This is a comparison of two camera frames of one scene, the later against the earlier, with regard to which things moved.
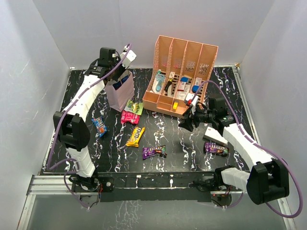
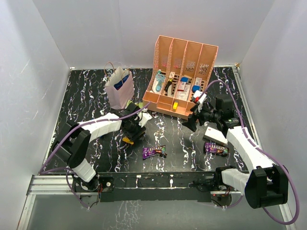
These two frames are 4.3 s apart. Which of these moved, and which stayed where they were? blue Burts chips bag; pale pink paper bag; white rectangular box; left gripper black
Moved: left gripper black
Stayed: blue Burts chips bag; pale pink paper bag; white rectangular box
